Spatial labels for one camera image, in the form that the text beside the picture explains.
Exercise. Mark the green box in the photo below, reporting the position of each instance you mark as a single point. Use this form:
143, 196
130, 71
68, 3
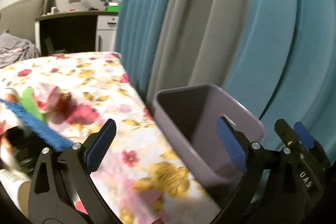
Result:
112, 8

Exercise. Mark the white ribbed object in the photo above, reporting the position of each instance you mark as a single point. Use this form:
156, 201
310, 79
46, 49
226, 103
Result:
10, 178

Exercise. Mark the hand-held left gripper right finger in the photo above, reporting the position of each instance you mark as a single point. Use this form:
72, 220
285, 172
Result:
232, 145

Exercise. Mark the floral bedsheet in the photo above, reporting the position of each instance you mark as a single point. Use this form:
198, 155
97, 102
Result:
131, 140

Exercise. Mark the grey padded headboard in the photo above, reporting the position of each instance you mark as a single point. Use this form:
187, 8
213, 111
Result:
23, 8

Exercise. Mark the dark wooden desk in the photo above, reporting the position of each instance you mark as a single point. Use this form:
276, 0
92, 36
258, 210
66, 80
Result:
68, 29

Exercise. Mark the green foam net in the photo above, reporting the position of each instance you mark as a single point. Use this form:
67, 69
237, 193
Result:
31, 104

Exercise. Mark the white drawer cabinet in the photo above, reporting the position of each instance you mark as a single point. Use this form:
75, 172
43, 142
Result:
106, 29

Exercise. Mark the red and white wrapper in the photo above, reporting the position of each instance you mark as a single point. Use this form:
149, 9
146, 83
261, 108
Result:
47, 96

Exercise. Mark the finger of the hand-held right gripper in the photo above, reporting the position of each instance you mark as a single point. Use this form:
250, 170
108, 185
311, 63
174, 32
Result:
286, 134
304, 136

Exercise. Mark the grey striped duvet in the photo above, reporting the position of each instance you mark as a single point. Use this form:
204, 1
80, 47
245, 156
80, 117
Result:
15, 48

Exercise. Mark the blue and grey curtain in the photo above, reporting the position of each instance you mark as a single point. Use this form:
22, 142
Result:
275, 43

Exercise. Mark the blue foam net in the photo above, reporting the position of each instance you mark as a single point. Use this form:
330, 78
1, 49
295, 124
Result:
39, 125

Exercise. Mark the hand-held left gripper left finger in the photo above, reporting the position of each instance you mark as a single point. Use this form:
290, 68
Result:
101, 148

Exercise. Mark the small white cups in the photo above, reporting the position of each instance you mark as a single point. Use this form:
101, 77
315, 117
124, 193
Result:
54, 10

